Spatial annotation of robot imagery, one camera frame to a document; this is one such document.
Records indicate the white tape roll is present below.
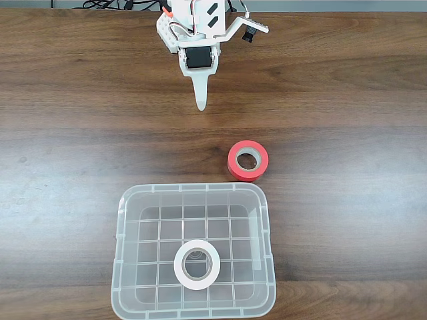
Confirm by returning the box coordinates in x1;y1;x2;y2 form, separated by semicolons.
173;239;221;291

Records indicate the clear plastic box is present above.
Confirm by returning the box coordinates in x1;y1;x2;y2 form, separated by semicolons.
111;182;277;320

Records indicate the red tape roll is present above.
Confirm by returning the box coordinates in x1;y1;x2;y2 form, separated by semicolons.
227;140;270;183

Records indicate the white red servo wire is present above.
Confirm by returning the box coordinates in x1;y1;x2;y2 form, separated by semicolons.
167;20;196;38

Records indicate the black camera on white bracket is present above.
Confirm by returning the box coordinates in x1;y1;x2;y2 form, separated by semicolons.
218;15;270;43

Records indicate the camera cable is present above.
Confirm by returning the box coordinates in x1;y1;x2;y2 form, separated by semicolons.
228;0;250;19

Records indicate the black cable bundle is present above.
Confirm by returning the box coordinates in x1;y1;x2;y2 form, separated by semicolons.
82;0;158;11

